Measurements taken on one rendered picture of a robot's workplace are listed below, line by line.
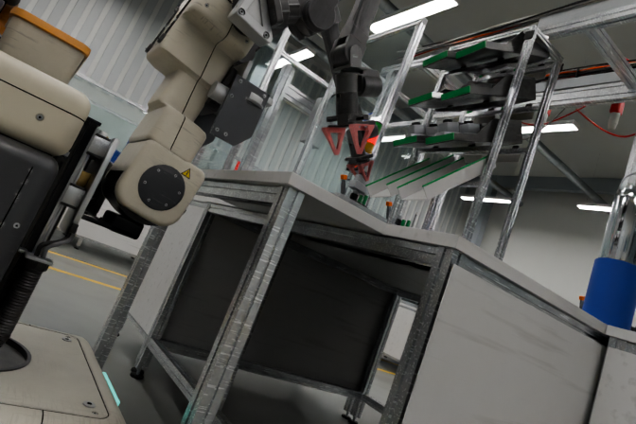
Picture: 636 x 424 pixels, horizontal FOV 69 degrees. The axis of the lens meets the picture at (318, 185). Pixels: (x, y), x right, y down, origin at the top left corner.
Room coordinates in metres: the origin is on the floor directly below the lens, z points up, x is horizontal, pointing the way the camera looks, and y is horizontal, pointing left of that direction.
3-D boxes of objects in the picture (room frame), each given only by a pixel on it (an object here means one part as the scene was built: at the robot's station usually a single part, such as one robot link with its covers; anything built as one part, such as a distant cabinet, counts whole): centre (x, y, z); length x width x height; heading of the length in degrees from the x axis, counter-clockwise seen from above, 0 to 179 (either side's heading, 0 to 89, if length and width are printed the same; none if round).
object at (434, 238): (1.98, -0.52, 0.84); 1.50 x 1.41 x 0.03; 32
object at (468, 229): (1.50, -0.44, 1.26); 0.36 x 0.21 x 0.80; 32
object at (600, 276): (1.66, -1.14, 0.99); 0.16 x 0.16 x 0.27
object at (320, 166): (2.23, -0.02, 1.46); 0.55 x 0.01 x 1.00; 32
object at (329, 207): (1.56, 0.00, 0.84); 0.90 x 0.70 x 0.03; 32
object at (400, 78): (1.98, -0.17, 1.46); 0.03 x 0.03 x 1.00; 32
